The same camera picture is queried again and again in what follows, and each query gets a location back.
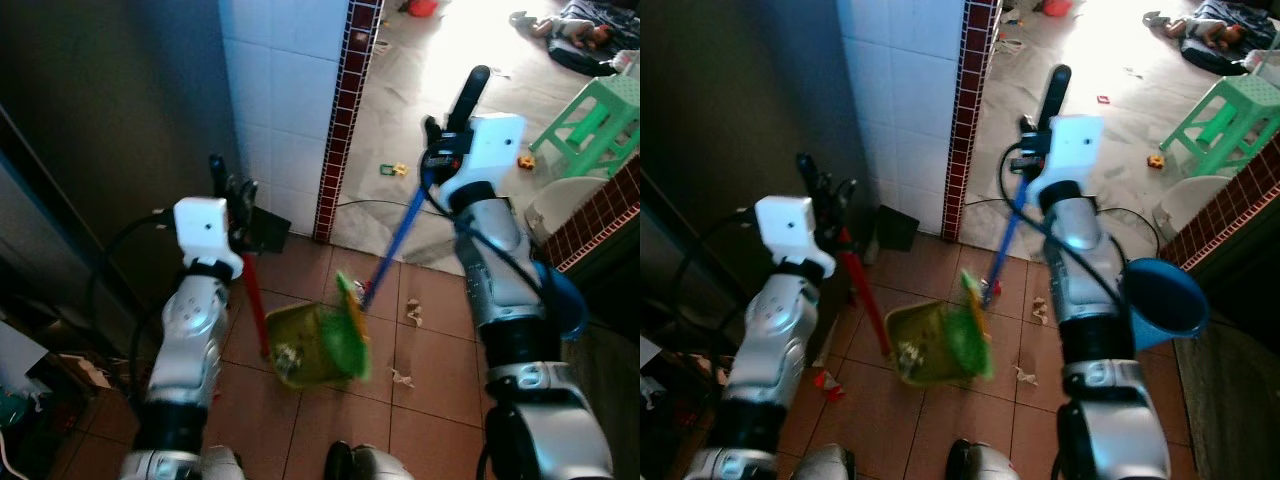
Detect dark floor mat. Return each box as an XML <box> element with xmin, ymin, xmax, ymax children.
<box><xmin>547</xmin><ymin>0</ymin><xmax>641</xmax><ymax>77</ymax></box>
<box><xmin>1180</xmin><ymin>0</ymin><xmax>1280</xmax><ymax>77</ymax></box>

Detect dark grey cabinet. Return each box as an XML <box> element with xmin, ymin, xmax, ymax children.
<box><xmin>640</xmin><ymin>165</ymin><xmax>703</xmax><ymax>336</ymax></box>
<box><xmin>0</xmin><ymin>100</ymin><xmax>151</xmax><ymax>351</ymax></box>

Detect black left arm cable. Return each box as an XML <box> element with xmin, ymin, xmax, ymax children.
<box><xmin>678</xmin><ymin>213</ymin><xmax>763</xmax><ymax>336</ymax></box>
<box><xmin>84</xmin><ymin>213</ymin><xmax>183</xmax><ymax>401</ymax></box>

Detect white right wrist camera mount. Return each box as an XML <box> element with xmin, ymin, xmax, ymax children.
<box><xmin>1030</xmin><ymin>114</ymin><xmax>1107</xmax><ymax>207</ymax></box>
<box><xmin>440</xmin><ymin>113</ymin><xmax>528</xmax><ymax>207</ymax></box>

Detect small cardboard piece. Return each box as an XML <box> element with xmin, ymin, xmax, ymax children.
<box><xmin>55</xmin><ymin>350</ymin><xmax>113</xmax><ymax>393</ymax></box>

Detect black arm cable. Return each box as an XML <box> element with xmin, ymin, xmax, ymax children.
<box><xmin>84</xmin><ymin>213</ymin><xmax>183</xmax><ymax>401</ymax></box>
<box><xmin>999</xmin><ymin>140</ymin><xmax>1127</xmax><ymax>307</ymax></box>
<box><xmin>420</xmin><ymin>170</ymin><xmax>547</xmax><ymax>303</ymax></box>
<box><xmin>678</xmin><ymin>213</ymin><xmax>763</xmax><ymax>336</ymax></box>

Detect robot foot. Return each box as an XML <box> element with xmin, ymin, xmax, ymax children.
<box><xmin>324</xmin><ymin>441</ymin><xmax>417</xmax><ymax>480</ymax></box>
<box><xmin>200</xmin><ymin>447</ymin><xmax>247</xmax><ymax>480</ymax></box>
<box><xmin>795</xmin><ymin>444</ymin><xmax>857</xmax><ymax>480</ymax></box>
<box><xmin>944</xmin><ymin>439</ymin><xmax>1012</xmax><ymax>480</ymax></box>

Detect green plastic stool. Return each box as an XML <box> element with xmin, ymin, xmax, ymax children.
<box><xmin>528</xmin><ymin>74</ymin><xmax>641</xmax><ymax>180</ymax></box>
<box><xmin>1159</xmin><ymin>74</ymin><xmax>1280</xmax><ymax>180</ymax></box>

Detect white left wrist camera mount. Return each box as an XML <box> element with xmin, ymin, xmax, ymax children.
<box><xmin>755</xmin><ymin>196</ymin><xmax>837</xmax><ymax>279</ymax></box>
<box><xmin>173</xmin><ymin>197</ymin><xmax>246</xmax><ymax>280</ymax></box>

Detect yellow-green dustpan red handle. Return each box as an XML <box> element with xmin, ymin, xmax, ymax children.
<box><xmin>208</xmin><ymin>154</ymin><xmax>363</xmax><ymax>391</ymax></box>
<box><xmin>796</xmin><ymin>152</ymin><xmax>986</xmax><ymax>389</ymax></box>

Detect blue plastic funnel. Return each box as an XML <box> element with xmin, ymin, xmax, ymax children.
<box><xmin>535</xmin><ymin>261</ymin><xmax>591</xmax><ymax>342</ymax></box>
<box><xmin>1120</xmin><ymin>257</ymin><xmax>1212</xmax><ymax>352</ymax></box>

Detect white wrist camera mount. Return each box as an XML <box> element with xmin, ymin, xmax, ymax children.
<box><xmin>1030</xmin><ymin>114</ymin><xmax>1107</xmax><ymax>207</ymax></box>
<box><xmin>755</xmin><ymin>196</ymin><xmax>837</xmax><ymax>279</ymax></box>
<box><xmin>173</xmin><ymin>197</ymin><xmax>246</xmax><ymax>280</ymax></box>
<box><xmin>440</xmin><ymin>113</ymin><xmax>528</xmax><ymax>207</ymax></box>

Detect white paper sheet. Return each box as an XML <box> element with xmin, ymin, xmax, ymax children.
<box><xmin>0</xmin><ymin>320</ymin><xmax>47</xmax><ymax>393</ymax></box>

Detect maroon tiled ledge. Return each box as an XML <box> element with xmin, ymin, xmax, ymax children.
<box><xmin>1158</xmin><ymin>150</ymin><xmax>1280</xmax><ymax>272</ymax></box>
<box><xmin>544</xmin><ymin>154</ymin><xmax>641</xmax><ymax>274</ymax></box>

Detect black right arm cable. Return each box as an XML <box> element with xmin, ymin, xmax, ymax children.
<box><xmin>999</xmin><ymin>140</ymin><xmax>1127</xmax><ymax>307</ymax></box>
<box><xmin>420</xmin><ymin>170</ymin><xmax>547</xmax><ymax>303</ymax></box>

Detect white round plastic object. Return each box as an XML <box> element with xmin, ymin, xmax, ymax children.
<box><xmin>524</xmin><ymin>176</ymin><xmax>607</xmax><ymax>242</ymax></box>

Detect person lying on floor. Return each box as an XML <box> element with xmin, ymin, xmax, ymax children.
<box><xmin>530</xmin><ymin>10</ymin><xmax>617</xmax><ymax>53</ymax></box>
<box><xmin>1164</xmin><ymin>10</ymin><xmax>1253</xmax><ymax>53</ymax></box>

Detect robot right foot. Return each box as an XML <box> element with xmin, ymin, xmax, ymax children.
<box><xmin>324</xmin><ymin>441</ymin><xmax>417</xmax><ymax>480</ymax></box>
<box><xmin>944</xmin><ymin>439</ymin><xmax>1012</xmax><ymax>480</ymax></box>

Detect small black box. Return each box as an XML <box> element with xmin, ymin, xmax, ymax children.
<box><xmin>245</xmin><ymin>205</ymin><xmax>294</xmax><ymax>254</ymax></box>
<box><xmin>877</xmin><ymin>205</ymin><xmax>922</xmax><ymax>253</ymax></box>

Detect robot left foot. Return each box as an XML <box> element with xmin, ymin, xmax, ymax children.
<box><xmin>795</xmin><ymin>444</ymin><xmax>857</xmax><ymax>480</ymax></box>
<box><xmin>200</xmin><ymin>447</ymin><xmax>247</xmax><ymax>480</ymax></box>

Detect blue-handled green broom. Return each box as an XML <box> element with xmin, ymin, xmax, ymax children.
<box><xmin>960</xmin><ymin>64</ymin><xmax>1073</xmax><ymax>380</ymax></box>
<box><xmin>335</xmin><ymin>65</ymin><xmax>492</xmax><ymax>382</ymax></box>

